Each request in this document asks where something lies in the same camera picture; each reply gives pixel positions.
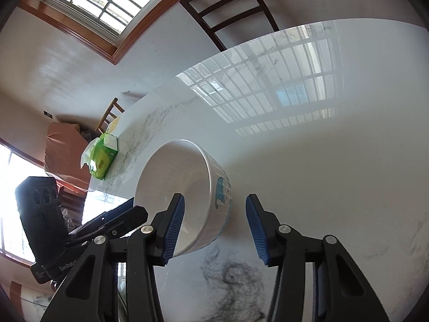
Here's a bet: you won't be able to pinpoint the wood framed barred window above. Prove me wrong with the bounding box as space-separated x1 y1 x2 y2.
18 0 180 65

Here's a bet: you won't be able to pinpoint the light wooden chair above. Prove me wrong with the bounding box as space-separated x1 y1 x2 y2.
95 97 124 134

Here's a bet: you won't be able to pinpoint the side window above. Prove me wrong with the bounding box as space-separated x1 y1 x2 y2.
1 143 47 265

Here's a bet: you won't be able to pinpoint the white bowl blue print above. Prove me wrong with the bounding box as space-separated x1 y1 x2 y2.
134 140 232 257

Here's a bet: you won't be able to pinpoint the dark wooden ladder-back chair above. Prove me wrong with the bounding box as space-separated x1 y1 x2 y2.
180 0 279 52

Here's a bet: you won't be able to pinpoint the green tissue pack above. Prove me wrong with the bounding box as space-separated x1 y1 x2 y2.
81 133 119 180

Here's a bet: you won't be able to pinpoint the black wall switch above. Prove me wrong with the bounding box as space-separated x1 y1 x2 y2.
44 111 53 119

